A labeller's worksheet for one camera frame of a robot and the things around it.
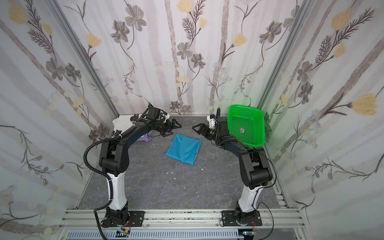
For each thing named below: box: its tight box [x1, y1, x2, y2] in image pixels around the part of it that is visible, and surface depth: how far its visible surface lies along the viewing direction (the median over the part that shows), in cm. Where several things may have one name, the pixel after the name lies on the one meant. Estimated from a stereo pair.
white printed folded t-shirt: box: [112, 114, 134, 132], surface depth 111 cm
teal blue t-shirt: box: [165, 133, 202, 166], surface depth 98 cm
